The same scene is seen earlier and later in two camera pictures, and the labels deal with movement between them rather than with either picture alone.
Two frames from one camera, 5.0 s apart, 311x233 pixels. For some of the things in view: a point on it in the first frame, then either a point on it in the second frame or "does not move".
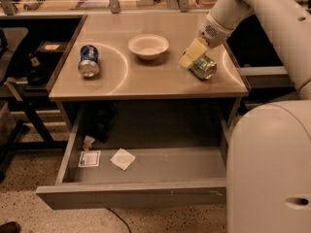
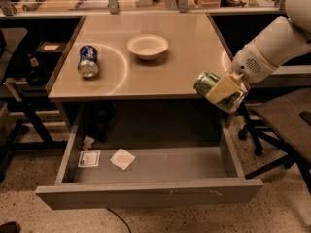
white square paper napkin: [122, 159] does not move
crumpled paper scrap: [87, 143] does not move
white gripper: [214, 33] to [250, 63]
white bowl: [148, 47] does not move
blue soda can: [88, 64] does not move
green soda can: [204, 67] to [206, 81]
